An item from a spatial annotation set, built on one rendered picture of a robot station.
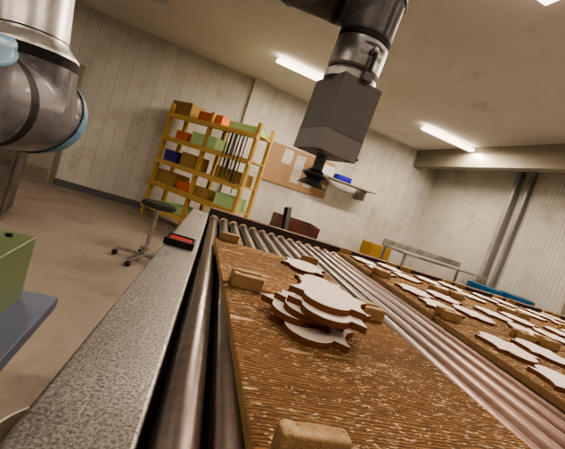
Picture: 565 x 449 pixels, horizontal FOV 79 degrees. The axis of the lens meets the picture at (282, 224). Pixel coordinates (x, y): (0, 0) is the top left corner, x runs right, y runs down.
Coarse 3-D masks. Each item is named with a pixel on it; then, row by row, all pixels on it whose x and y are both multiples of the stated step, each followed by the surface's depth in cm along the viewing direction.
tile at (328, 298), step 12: (300, 288) 55; (312, 288) 57; (324, 288) 60; (336, 288) 63; (312, 300) 51; (324, 300) 52; (336, 300) 54; (348, 300) 57; (324, 312) 50; (336, 312) 50; (348, 312) 52; (360, 312) 52
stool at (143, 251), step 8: (144, 200) 340; (152, 200) 351; (160, 208) 337; (168, 208) 343; (152, 224) 352; (152, 232) 353; (120, 248) 350; (144, 248) 354; (136, 256) 340; (144, 256) 354; (152, 256) 362; (128, 264) 327
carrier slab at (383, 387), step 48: (240, 336) 44; (288, 336) 49; (384, 336) 63; (240, 384) 34; (288, 384) 36; (336, 384) 40; (384, 384) 44; (432, 384) 48; (384, 432) 33; (432, 432) 36; (480, 432) 39
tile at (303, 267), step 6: (288, 258) 103; (282, 264) 98; (288, 264) 97; (294, 264) 97; (300, 264) 101; (306, 264) 103; (294, 270) 94; (300, 270) 93; (306, 270) 94; (312, 270) 97; (318, 270) 100; (318, 276) 96
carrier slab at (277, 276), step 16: (224, 256) 84; (240, 256) 90; (256, 256) 97; (272, 256) 104; (224, 272) 70; (256, 272) 79; (272, 272) 84; (288, 272) 90; (272, 288) 70; (288, 288) 74
